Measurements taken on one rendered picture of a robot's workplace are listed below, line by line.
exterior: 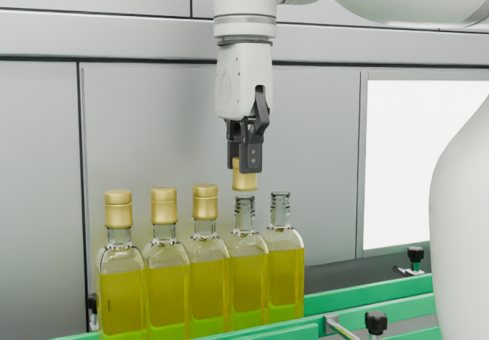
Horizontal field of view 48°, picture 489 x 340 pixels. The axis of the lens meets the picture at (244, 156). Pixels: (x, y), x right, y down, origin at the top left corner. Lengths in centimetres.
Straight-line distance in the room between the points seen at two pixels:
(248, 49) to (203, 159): 23
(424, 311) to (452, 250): 62
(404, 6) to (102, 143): 60
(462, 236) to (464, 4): 12
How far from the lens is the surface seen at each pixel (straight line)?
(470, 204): 31
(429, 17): 31
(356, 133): 99
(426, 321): 96
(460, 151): 33
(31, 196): 85
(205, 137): 86
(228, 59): 73
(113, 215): 70
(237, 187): 75
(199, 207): 73
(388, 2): 29
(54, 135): 84
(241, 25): 71
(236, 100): 70
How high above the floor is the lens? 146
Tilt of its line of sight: 7 degrees down
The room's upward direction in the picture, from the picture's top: straight up
